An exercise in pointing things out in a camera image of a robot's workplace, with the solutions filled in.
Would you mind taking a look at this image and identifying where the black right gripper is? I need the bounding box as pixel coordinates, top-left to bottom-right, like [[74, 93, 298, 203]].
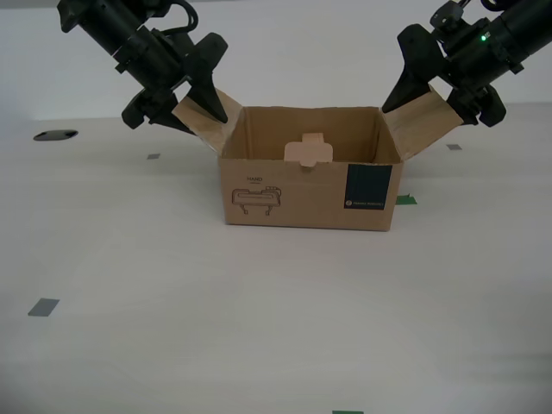
[[380, 24, 525, 129]]

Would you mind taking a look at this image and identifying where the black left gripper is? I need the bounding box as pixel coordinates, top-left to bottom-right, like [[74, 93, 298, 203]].
[[115, 28, 229, 135]]

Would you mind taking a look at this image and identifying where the brown cardboard box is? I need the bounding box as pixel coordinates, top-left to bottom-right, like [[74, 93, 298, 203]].
[[171, 82, 465, 233]]

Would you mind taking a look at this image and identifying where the black oval table grommet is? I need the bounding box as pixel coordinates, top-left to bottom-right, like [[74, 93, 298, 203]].
[[33, 129, 80, 142]]

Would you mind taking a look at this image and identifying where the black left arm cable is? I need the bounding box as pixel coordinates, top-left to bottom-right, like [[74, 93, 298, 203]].
[[166, 0, 199, 36]]

